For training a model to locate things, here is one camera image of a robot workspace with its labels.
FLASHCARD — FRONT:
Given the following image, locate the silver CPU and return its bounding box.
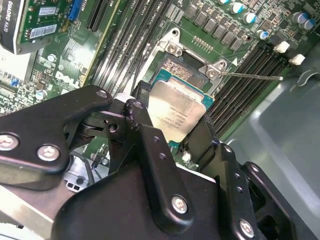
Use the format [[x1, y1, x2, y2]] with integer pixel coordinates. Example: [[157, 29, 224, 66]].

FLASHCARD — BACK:
[[147, 67, 216, 150]]

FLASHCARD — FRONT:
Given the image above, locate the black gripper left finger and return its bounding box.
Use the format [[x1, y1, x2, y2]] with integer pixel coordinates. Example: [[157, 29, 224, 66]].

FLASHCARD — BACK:
[[0, 79, 196, 235]]

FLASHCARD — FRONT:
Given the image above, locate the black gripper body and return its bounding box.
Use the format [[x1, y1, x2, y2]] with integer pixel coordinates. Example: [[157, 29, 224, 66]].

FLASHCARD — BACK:
[[51, 163, 238, 240]]

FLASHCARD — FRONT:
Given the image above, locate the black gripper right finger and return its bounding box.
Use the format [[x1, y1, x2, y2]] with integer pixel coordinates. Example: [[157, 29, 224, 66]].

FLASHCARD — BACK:
[[188, 116, 298, 240]]

